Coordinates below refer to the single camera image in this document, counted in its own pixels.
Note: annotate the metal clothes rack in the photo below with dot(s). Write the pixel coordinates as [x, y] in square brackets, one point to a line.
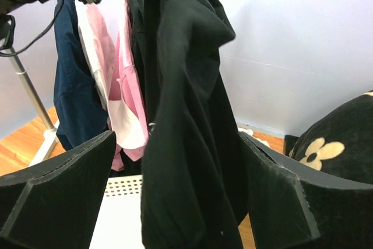
[7, 51]

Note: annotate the pink t shirt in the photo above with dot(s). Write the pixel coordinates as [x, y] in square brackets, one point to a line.
[128, 91]

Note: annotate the white plastic basket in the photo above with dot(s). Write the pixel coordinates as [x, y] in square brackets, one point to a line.
[118, 223]

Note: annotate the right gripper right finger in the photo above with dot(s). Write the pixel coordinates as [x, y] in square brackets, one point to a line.
[293, 206]

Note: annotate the folded cream cloth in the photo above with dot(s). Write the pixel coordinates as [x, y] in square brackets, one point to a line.
[251, 133]

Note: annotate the black floral blanket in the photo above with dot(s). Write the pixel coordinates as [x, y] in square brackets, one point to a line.
[340, 143]

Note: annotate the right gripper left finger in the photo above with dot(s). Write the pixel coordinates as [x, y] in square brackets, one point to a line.
[55, 204]

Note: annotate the black t shirt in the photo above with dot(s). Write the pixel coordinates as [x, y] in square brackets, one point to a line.
[131, 56]
[192, 191]

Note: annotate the navy blue t shirt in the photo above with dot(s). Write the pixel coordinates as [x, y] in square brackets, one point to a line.
[78, 106]

